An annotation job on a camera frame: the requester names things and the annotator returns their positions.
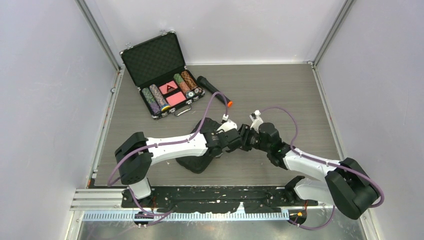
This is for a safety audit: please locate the pink card deck upper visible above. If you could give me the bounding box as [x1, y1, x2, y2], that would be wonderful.
[158, 80, 179, 95]

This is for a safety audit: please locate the black plastic tool case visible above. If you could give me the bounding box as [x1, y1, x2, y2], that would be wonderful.
[174, 117, 229, 175]

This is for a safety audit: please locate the pink card deck lower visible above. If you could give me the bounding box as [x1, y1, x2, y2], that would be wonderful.
[165, 91, 186, 107]

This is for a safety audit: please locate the black poker chip case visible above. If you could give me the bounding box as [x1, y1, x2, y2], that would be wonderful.
[119, 31, 206, 120]

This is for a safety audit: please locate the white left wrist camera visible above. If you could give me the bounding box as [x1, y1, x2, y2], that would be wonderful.
[216, 114, 238, 133]

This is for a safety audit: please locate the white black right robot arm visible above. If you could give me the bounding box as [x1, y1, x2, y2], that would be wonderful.
[238, 122, 384, 220]

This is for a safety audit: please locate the black orange flashlight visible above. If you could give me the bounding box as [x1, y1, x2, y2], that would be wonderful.
[197, 76, 233, 107]

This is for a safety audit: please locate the pink card deck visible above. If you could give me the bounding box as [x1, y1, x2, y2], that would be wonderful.
[158, 80, 179, 95]
[165, 91, 186, 107]

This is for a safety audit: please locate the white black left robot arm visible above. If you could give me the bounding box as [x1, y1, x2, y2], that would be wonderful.
[107, 128, 241, 207]

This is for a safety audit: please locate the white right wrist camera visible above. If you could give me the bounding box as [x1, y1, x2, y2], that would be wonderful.
[249, 110, 264, 132]

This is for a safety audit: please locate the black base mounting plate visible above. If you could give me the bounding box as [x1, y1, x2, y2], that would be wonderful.
[121, 186, 318, 214]

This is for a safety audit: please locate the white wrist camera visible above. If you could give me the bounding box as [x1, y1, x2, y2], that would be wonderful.
[249, 110, 264, 132]
[216, 114, 238, 133]

